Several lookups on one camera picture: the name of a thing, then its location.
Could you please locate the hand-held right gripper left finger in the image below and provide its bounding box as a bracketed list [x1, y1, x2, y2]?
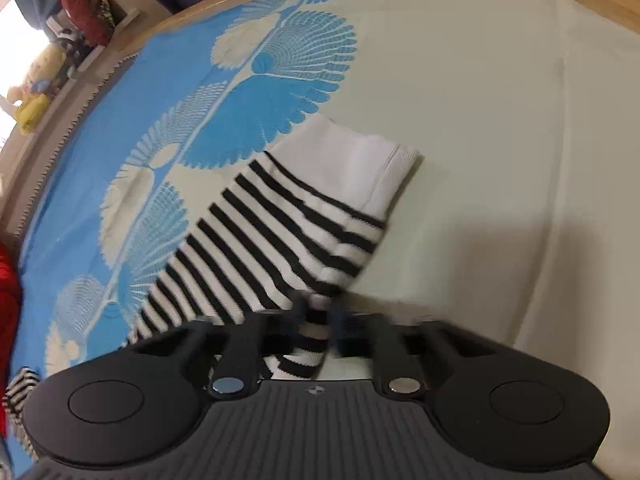
[127, 299, 314, 401]

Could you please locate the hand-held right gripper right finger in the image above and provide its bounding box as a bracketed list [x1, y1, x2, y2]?
[327, 305, 501, 401]

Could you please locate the black white striped sock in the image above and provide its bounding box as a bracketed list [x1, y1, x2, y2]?
[1, 365, 44, 415]
[127, 116, 422, 382]

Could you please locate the blue white printed bedsheet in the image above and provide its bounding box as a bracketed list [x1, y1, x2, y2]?
[0, 0, 640, 480]

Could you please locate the red knitted cloth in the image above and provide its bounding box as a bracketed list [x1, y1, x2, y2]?
[0, 241, 24, 438]

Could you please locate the white window ledge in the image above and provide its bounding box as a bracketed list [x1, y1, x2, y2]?
[42, 7, 147, 103]

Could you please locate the yellow plush toy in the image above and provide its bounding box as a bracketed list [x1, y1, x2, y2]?
[6, 41, 67, 136]

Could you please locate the red box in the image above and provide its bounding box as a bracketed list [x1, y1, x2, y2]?
[60, 0, 119, 47]

